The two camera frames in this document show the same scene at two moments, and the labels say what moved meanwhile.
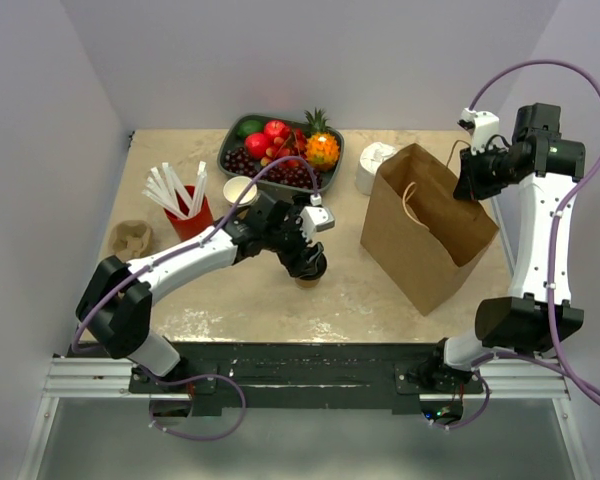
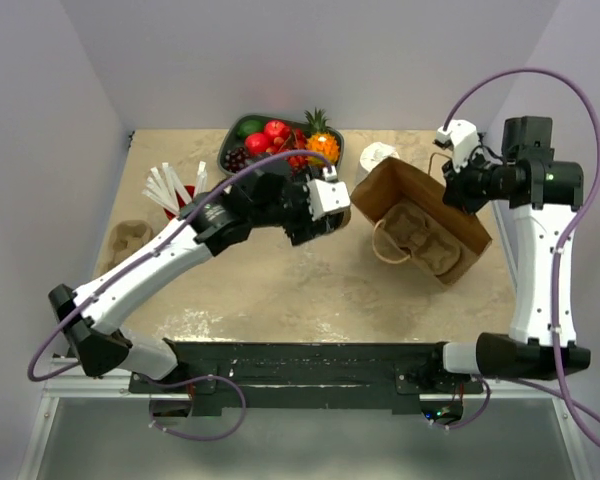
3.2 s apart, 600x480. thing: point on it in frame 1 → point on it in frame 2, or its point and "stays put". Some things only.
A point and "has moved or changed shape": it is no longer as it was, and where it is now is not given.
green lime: [248, 127] stays put
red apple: [277, 128] stays put
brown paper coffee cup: [311, 280] → [346, 217]
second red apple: [255, 144] stays put
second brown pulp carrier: [130, 239] stays put
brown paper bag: [428, 240] has moved or changed shape
